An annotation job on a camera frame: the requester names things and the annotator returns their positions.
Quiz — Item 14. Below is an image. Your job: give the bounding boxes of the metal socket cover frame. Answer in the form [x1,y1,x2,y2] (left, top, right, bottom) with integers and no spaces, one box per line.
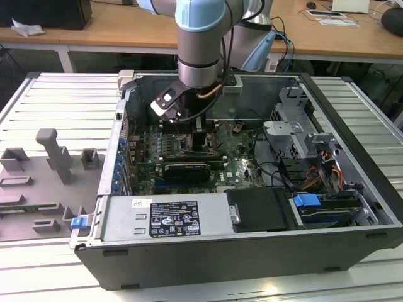
[206,131,223,152]

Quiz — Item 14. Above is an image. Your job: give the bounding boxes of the CPU socket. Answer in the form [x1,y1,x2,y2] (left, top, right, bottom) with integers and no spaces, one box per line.
[178,133,221,157]

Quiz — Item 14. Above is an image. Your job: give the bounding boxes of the black graphics card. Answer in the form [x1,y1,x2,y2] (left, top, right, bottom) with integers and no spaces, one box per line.
[163,162,211,184]

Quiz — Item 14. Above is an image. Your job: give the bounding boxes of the green motherboard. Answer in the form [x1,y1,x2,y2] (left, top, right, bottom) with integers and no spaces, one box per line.
[125,121,272,194]

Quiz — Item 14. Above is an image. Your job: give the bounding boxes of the pale blue teach pendant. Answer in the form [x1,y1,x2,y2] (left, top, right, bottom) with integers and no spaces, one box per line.
[239,31,277,72]

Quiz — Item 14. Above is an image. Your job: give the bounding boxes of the silver metal drive cage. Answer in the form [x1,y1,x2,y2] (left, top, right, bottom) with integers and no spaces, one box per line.
[261,86,343,164]

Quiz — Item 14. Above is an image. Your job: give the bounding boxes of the wooden desk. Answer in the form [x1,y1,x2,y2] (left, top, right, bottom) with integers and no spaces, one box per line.
[0,0,180,73]
[267,0,403,65]

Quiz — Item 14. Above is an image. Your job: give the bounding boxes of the black plastic shroud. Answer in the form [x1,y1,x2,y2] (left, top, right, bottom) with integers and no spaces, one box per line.
[225,187,295,234]

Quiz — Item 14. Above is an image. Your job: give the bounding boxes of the silver power supply box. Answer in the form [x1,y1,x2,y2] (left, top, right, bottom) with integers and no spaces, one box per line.
[99,192,236,243]

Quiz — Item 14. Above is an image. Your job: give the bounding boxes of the hard disk in blue carrier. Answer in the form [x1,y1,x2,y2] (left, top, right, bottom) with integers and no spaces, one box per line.
[292,194,361,228]

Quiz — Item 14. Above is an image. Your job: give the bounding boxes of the white flat device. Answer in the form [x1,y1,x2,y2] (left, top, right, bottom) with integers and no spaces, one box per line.
[307,9,346,18]

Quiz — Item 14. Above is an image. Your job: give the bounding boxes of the white paper sheet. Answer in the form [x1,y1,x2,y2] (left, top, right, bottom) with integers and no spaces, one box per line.
[317,17,360,28]

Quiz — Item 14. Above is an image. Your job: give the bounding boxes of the black and grey PC case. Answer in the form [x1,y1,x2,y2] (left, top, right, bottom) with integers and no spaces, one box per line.
[69,69,403,292]

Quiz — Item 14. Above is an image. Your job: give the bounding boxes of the black box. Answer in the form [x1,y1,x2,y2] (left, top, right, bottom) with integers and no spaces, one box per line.
[0,0,93,31]

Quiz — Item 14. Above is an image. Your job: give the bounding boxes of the grey parts rack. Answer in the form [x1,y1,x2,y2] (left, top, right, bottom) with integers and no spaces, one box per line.
[0,127,107,243]

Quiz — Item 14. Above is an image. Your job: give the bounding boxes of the crumpled white paper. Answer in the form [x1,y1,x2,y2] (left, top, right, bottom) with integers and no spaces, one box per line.
[11,17,45,38]

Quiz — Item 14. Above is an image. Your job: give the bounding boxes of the green RAM stick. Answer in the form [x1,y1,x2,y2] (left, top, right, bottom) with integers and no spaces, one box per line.
[0,204,60,212]

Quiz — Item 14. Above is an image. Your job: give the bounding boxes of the black round speaker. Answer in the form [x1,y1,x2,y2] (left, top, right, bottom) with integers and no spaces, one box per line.
[380,6,403,38]

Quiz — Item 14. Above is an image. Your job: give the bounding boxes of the copper coloured hose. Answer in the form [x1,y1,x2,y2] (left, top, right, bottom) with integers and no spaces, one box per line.
[196,86,219,99]

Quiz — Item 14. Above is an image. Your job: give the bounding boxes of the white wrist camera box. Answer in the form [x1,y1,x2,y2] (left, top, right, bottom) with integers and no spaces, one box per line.
[149,82,184,124]

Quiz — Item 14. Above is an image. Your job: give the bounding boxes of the grey case latch handle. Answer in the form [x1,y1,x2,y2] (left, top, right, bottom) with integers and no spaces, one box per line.
[116,69,142,91]

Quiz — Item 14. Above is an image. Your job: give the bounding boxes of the blue cable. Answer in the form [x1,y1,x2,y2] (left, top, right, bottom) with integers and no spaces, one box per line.
[273,26,296,74]

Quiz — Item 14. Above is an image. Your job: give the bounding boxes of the black cable bundle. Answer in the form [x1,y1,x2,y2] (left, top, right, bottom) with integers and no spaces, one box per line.
[251,109,305,193]

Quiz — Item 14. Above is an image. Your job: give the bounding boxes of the orange yellow power wires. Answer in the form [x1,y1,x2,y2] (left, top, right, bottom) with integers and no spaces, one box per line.
[302,150,344,190]

